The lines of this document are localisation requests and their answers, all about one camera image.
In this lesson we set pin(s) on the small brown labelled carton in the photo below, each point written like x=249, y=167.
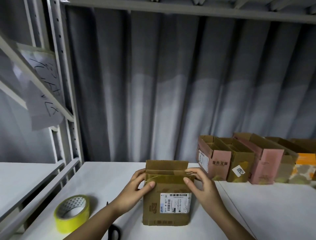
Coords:
x=285, y=163

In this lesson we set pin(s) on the pink lettered cardboard box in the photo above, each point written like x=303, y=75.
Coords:
x=264, y=160
x=215, y=158

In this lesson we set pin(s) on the orange and white carton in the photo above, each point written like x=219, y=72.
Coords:
x=302, y=169

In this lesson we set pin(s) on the handwritten paper sheet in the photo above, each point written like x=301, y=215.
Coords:
x=44, y=111
x=42, y=69

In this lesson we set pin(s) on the yellow tape roll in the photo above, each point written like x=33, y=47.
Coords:
x=69, y=220

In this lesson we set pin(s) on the person's left hand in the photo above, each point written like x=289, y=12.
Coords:
x=131, y=195

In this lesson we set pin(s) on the white metal shelf rack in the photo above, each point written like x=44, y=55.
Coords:
x=66, y=99

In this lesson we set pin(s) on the person's right hand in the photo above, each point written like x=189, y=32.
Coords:
x=207, y=193

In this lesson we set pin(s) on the brown box with white label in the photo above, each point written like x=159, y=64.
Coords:
x=165, y=210

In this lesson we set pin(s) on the black scissors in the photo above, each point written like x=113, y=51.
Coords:
x=113, y=231

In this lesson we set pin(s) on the brown box with 7020 sticker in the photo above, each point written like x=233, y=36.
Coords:
x=239, y=160

